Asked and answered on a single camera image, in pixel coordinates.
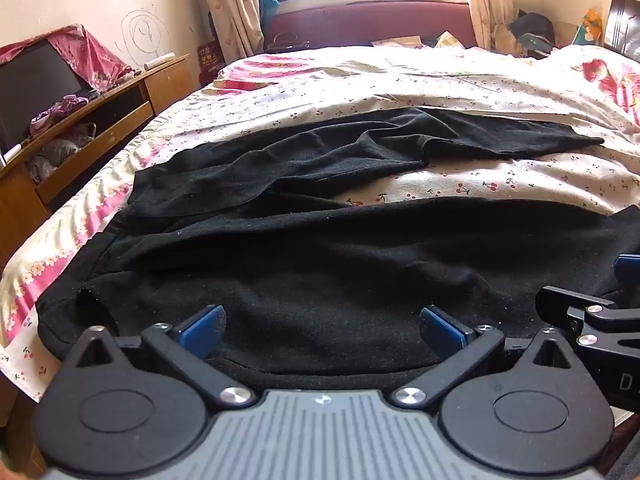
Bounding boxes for maroon headboard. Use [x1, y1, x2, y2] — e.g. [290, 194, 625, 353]
[262, 0, 478, 52]

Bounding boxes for pink floral cloth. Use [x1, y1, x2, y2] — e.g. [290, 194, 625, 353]
[0, 24, 143, 93]

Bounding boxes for black flat screen television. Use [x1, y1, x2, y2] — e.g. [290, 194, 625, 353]
[0, 40, 96, 157]

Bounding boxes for red patterned box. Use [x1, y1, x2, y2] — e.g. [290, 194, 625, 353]
[197, 42, 226, 86]

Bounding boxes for white paper roll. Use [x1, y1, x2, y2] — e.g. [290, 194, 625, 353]
[144, 52, 176, 72]

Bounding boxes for black pants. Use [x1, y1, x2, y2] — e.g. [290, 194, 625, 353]
[36, 106, 640, 392]

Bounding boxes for purple crumpled cloth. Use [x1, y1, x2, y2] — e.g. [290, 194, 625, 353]
[30, 96, 93, 136]

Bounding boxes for cherry print bed sheet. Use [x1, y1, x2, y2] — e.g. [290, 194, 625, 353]
[0, 57, 640, 403]

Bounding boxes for blue plastic bag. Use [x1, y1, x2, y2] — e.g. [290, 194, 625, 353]
[257, 0, 282, 34]

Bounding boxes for dark blue clothes pile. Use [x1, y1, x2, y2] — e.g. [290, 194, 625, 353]
[507, 10, 557, 58]

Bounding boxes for orange yellow package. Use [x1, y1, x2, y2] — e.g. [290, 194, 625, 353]
[572, 7, 603, 46]

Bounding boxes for brown handbag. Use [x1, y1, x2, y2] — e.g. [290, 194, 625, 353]
[265, 31, 311, 54]

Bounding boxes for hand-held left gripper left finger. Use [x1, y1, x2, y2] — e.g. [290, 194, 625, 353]
[65, 305, 258, 408]

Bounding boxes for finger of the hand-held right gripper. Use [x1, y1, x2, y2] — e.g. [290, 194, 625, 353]
[612, 254, 640, 307]
[535, 285, 640, 350]

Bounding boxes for pink floral bed quilt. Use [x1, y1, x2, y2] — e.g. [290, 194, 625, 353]
[0, 45, 640, 351]

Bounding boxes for wooden cabinet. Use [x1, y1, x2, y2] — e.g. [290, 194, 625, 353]
[0, 54, 194, 273]

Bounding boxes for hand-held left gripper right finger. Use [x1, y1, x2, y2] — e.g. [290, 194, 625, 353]
[390, 305, 581, 408]

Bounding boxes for green checked cloth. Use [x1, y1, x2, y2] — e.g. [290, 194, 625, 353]
[435, 30, 467, 50]

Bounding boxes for beige patterned curtain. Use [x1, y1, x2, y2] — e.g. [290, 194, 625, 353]
[192, 0, 266, 59]
[460, 0, 521, 51]

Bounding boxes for grey cloth bundle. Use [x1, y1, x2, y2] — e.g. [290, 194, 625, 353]
[27, 122, 98, 183]

